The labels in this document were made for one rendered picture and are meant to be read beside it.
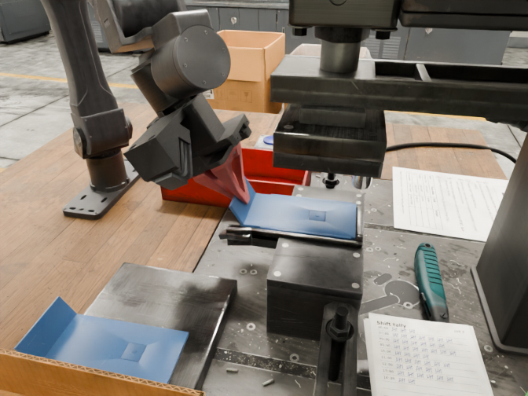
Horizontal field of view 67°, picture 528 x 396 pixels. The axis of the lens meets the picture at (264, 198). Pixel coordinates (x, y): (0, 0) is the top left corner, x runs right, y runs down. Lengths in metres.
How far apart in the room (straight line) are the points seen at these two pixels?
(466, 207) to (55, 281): 0.65
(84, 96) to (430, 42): 4.50
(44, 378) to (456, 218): 0.61
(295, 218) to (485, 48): 4.62
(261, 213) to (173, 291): 0.15
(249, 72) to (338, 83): 2.37
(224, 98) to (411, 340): 2.55
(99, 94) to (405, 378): 0.57
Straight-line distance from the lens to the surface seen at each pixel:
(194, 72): 0.38
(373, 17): 0.36
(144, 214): 0.70
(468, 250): 0.67
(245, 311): 0.52
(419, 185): 0.80
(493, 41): 5.05
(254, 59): 2.72
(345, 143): 0.36
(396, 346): 0.44
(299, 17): 0.37
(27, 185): 0.87
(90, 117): 0.69
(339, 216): 0.52
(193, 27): 0.40
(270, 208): 0.52
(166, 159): 0.39
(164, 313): 0.50
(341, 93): 0.38
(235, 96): 2.83
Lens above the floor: 1.28
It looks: 32 degrees down
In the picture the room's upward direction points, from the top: straight up
